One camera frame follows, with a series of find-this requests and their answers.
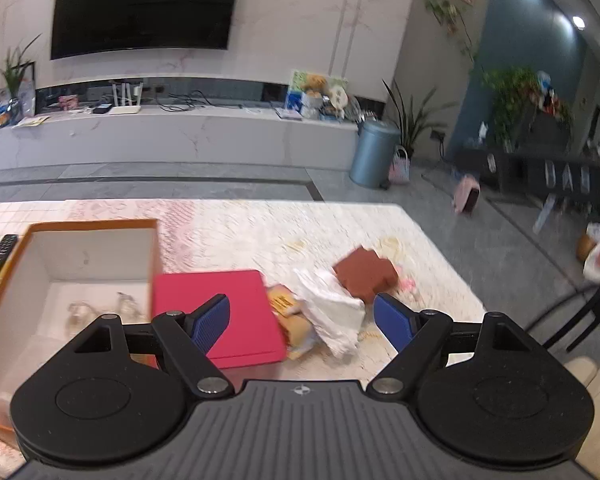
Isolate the red lidded plastic box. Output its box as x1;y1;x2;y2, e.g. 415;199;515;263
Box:
152;270;286;370

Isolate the green bushy potted plant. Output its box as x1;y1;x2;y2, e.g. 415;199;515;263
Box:
482;66;540;152

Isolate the orange cardboard box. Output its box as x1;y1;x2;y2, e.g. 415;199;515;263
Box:
0;219;162;432

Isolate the brown cat-shaped sponge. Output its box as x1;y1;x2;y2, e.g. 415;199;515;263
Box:
332;246;399;304

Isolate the pink space heater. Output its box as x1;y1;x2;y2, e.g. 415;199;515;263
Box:
453;174;481;214

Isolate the yellow snack packet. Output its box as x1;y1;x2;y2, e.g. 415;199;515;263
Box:
266;284;318;361

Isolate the white wifi router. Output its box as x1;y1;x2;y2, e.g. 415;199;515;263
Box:
109;82;144;115

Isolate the white paper towel sheet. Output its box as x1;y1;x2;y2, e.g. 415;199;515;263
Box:
294;268;365;360

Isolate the pastel woven basket bag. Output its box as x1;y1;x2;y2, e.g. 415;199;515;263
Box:
388;145;411;185

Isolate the hanging ivy vine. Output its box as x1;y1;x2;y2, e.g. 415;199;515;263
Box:
424;0;478;66

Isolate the white flower bouquet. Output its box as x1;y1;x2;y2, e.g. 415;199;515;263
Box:
65;292;147;339

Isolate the blue metal trash bin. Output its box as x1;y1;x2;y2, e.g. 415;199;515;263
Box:
349;119;401;188

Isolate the green plant in vase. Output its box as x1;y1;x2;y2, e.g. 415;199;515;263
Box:
0;35;40;125

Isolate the teddy bear on stand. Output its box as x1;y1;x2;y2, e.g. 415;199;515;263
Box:
301;74;327;120

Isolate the wall mounted black television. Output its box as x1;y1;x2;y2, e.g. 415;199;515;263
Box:
50;0;235;60

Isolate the pink white crochet item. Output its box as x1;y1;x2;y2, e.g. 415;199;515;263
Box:
394;275;422;306

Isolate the potted snake plant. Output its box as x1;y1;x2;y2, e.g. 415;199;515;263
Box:
382;80;457;160

